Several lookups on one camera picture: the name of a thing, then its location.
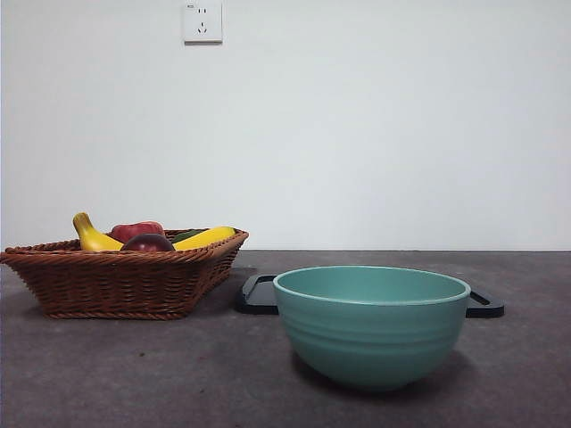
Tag yellow banana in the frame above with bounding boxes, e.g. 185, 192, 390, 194
72, 211, 237, 252

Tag dark red plum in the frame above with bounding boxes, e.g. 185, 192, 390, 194
120, 232, 177, 253

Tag brown wicker basket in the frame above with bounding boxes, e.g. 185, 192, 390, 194
0, 227, 250, 320

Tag red apple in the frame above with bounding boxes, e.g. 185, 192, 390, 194
110, 220, 167, 244

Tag white wall socket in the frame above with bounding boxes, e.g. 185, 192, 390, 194
183, 1, 224, 45

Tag teal ribbed bowl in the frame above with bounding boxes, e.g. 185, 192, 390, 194
272, 265, 473, 393

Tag black rectangular tray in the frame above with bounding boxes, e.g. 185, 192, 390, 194
235, 273, 506, 318

